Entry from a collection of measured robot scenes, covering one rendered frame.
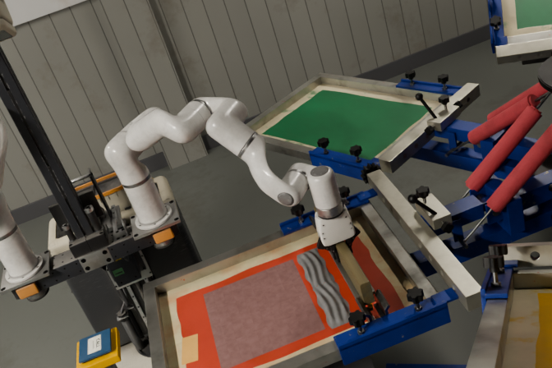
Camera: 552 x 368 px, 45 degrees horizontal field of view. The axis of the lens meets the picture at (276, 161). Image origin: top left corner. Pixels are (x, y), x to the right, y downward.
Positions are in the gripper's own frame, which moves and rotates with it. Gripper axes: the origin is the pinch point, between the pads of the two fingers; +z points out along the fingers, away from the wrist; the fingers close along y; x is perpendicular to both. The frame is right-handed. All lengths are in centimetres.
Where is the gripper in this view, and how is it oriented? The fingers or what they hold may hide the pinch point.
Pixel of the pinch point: (342, 252)
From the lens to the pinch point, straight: 196.7
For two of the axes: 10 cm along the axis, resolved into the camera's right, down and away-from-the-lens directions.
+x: 2.4, 4.4, -8.7
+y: -9.3, 3.5, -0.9
